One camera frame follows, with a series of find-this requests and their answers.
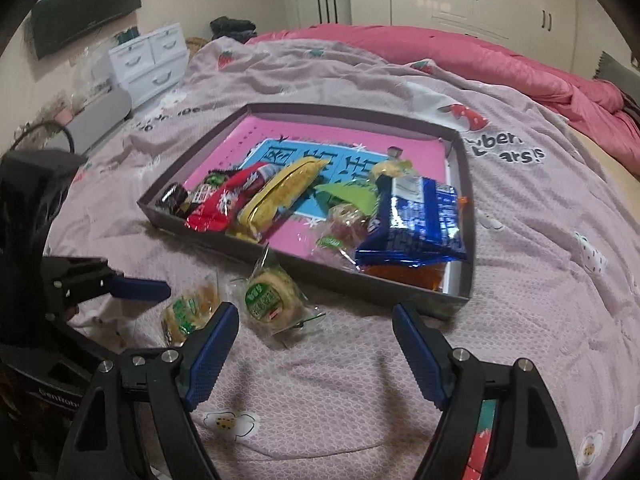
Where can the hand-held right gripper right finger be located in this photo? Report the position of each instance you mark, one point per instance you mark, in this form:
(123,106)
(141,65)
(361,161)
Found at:
(420,355)

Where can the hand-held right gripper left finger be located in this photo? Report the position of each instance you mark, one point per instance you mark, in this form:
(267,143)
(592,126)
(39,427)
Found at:
(210,360)

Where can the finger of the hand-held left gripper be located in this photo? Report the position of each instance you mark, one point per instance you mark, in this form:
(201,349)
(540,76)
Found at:
(140,290)

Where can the clear pale pastry packet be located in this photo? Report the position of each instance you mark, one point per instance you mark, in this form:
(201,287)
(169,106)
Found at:
(395,166)
(190,312)
(270,295)

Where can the dark shallow cardboard box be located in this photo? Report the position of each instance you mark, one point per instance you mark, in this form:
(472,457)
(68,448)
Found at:
(400,300)

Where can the orange cracker packet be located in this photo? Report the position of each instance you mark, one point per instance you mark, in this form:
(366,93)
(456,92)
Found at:
(405,275)

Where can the black and green pea packet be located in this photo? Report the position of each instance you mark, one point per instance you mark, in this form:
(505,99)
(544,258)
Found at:
(172,200)

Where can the red snack packet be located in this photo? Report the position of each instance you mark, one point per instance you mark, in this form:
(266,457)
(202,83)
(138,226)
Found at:
(220,205)

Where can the blue cookie packet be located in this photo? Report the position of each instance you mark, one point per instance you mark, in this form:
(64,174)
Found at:
(415,225)

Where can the clear brown pastry packet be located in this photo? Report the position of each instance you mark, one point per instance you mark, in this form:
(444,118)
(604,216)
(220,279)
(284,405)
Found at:
(345,225)

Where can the yellow snack bar packet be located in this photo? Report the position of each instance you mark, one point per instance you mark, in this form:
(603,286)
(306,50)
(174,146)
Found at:
(280,190)

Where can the green and yellow roll packet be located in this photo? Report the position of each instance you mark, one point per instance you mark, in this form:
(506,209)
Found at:
(350,195)

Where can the purple strawberry printed blanket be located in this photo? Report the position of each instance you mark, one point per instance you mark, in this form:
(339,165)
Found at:
(525,285)

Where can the clear plastic bags pile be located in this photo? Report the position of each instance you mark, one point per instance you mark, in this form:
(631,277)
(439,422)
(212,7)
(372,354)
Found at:
(87,80)

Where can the white drawer cabinet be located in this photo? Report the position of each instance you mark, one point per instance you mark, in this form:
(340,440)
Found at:
(150,65)

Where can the dark green bottle pack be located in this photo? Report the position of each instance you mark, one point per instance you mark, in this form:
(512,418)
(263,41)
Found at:
(125,35)

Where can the pink and blue book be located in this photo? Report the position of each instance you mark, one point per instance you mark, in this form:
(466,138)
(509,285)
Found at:
(325,140)

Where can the black flat television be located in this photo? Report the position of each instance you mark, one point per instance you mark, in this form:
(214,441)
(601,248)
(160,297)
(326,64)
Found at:
(85,5)

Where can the brown knitted cloth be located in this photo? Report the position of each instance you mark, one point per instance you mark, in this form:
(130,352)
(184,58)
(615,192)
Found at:
(195,44)

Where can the beige bed sheet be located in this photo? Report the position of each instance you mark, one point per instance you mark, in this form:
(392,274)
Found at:
(615,160)

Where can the dark clothes pile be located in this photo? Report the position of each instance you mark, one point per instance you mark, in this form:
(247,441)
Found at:
(232,29)

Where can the pink quilt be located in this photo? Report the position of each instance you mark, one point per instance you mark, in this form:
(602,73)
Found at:
(475,60)

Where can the grey padded headboard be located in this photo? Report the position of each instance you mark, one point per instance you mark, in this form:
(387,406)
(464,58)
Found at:
(617,70)

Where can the white wardrobe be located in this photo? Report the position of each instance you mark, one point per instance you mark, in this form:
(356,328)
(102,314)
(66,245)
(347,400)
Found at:
(450,0)

